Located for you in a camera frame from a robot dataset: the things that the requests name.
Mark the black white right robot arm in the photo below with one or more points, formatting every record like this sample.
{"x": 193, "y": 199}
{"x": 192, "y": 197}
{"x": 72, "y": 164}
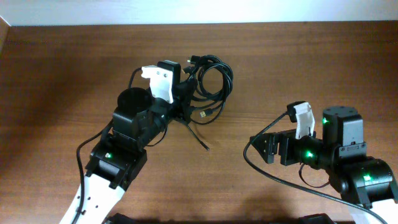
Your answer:
{"x": 366, "y": 184}

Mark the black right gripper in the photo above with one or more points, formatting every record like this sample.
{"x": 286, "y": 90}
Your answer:
{"x": 286, "y": 148}

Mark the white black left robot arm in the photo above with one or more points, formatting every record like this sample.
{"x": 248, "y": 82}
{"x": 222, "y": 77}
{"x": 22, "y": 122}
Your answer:
{"x": 120, "y": 154}

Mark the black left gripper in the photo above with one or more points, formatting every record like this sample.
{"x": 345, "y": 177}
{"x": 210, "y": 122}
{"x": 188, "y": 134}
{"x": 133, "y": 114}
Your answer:
{"x": 181, "y": 94}

